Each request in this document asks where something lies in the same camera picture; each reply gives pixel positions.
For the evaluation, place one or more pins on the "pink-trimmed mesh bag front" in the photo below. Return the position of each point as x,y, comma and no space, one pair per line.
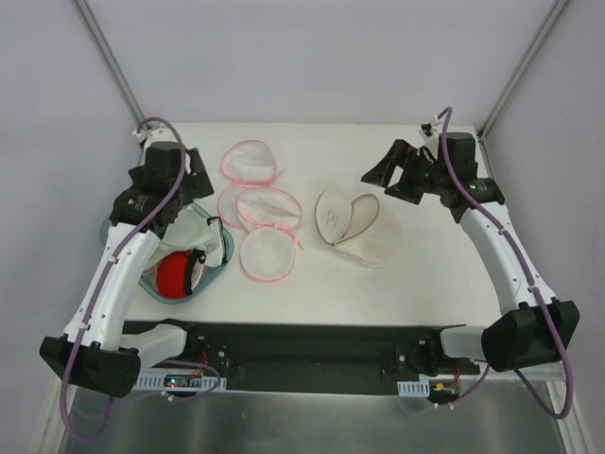
268,254

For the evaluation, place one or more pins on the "right aluminium frame post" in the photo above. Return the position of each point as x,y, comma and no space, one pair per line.
536,44

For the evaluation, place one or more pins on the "white slotted cable duct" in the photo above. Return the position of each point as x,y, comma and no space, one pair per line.
182,383
419,388

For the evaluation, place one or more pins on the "pink-trimmed white mesh bag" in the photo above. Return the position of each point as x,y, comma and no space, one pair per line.
252,161

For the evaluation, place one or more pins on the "white slotted cable duct left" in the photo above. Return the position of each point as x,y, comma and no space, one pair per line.
182,383

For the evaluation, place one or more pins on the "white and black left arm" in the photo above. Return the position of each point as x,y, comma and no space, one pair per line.
90,352

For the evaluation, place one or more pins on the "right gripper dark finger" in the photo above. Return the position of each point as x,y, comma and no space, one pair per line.
406,190
381,174

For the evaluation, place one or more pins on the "aluminium frame post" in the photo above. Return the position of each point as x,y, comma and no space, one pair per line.
536,44
104,50

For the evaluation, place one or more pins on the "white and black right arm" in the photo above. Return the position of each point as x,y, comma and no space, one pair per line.
535,326

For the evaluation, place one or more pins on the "left aluminium frame post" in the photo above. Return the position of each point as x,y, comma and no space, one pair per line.
104,50

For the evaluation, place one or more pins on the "red bra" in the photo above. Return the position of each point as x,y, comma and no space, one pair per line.
174,275

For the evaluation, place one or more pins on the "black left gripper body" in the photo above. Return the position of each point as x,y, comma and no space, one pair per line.
198,175

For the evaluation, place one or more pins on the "teal plastic basket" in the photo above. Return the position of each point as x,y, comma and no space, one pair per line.
148,277

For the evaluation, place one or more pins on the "pink-trimmed mesh bag middle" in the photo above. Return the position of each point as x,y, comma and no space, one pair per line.
249,206

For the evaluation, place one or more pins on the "white slotted cable duct right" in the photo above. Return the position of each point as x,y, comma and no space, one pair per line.
419,388

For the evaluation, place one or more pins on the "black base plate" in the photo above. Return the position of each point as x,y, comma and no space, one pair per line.
318,358

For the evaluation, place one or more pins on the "white black-trimmed bra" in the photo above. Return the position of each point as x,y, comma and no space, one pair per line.
214,256

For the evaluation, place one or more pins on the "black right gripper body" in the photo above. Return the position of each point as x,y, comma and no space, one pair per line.
409,169

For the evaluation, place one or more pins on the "cream mesh laundry bag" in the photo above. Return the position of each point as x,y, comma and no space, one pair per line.
363,228

